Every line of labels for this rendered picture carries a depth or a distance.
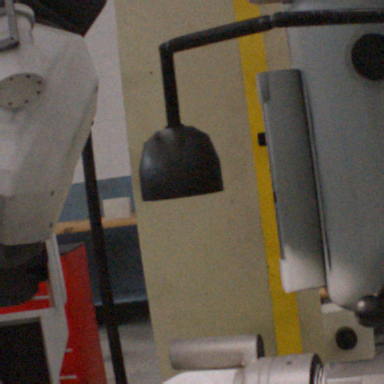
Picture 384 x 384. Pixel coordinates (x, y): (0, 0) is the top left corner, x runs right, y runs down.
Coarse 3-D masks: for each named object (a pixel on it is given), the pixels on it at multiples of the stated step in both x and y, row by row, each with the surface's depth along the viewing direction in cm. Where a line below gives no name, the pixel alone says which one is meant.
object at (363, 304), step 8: (368, 296) 100; (376, 296) 100; (360, 304) 99; (368, 304) 99; (376, 304) 99; (360, 312) 99; (368, 312) 99; (376, 312) 99; (360, 320) 99; (368, 320) 99; (376, 320) 99
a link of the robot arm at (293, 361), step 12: (276, 360) 116; (288, 360) 116; (300, 360) 115; (312, 360) 115; (360, 360) 119; (372, 360) 117; (276, 372) 115; (288, 372) 114; (300, 372) 114; (312, 372) 115; (324, 372) 114; (336, 372) 114; (348, 372) 114; (360, 372) 113; (372, 372) 111
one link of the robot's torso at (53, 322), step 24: (48, 240) 168; (48, 264) 166; (48, 288) 171; (24, 312) 163; (48, 312) 164; (0, 336) 165; (24, 336) 167; (48, 336) 163; (0, 360) 166; (24, 360) 167; (48, 360) 164
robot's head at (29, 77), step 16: (0, 16) 126; (16, 16) 127; (32, 16) 128; (0, 32) 125; (16, 48) 123; (32, 48) 124; (0, 64) 123; (16, 64) 122; (32, 64) 123; (0, 80) 122; (16, 80) 123; (32, 80) 124; (0, 96) 124; (16, 96) 125; (32, 96) 126
